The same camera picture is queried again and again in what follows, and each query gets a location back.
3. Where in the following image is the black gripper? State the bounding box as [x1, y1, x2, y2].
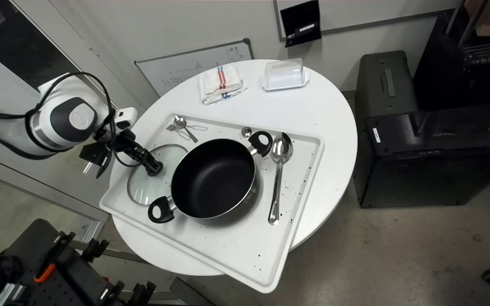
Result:
[109, 127, 165, 178]

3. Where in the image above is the glass pot lid black knob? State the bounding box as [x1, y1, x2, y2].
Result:
[126, 143, 190, 209]

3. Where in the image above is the black cooking pot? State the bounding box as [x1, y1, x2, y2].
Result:
[146, 129, 276, 226]

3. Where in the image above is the metal measuring spoon set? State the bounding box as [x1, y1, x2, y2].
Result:
[163, 114, 209, 144]

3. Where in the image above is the small leaning whiteboard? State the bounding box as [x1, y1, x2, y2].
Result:
[133, 35, 255, 98]

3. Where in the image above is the white plastic tray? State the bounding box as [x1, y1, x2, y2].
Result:
[97, 112, 327, 296]

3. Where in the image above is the large metal serving spoon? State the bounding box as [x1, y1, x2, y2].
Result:
[265, 131, 296, 228]

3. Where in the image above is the black equipment cart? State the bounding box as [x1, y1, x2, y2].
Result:
[0, 216, 162, 306]

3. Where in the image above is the clear plastic container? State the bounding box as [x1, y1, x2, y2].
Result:
[260, 56, 311, 93]

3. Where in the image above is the black marker holder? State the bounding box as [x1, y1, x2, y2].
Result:
[277, 0, 325, 49]

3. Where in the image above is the black case with slot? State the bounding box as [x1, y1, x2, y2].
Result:
[352, 49, 425, 129]

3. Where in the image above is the black low cabinet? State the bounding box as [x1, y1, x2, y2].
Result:
[359, 103, 490, 211]

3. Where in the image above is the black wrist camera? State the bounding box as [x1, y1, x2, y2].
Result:
[78, 139, 116, 180]

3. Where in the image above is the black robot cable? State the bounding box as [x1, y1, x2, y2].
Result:
[0, 69, 117, 149]

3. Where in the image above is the orange handled clamp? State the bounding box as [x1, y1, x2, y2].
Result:
[32, 260, 59, 285]

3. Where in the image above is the large wall whiteboard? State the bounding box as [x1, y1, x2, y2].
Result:
[272, 0, 463, 37]

